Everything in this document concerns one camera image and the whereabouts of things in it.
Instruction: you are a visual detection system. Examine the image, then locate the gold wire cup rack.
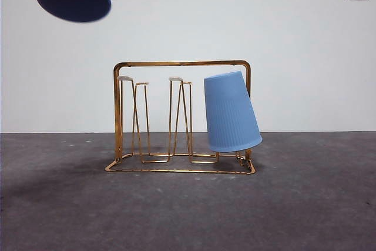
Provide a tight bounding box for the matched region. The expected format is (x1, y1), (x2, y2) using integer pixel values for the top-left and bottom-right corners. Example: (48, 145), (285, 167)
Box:
(105, 60), (256, 175)

